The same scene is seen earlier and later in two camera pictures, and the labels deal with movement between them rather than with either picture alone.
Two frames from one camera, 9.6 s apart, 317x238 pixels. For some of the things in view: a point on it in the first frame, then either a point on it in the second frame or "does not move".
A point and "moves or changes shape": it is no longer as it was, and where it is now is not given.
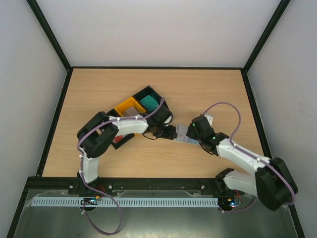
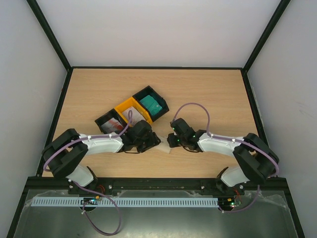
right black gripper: [191, 132] to [173, 140]
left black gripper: [169, 134] to [153, 142]
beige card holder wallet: [188, 141] moves or changes shape
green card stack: [150, 103] does not move
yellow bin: [129, 103] does not move
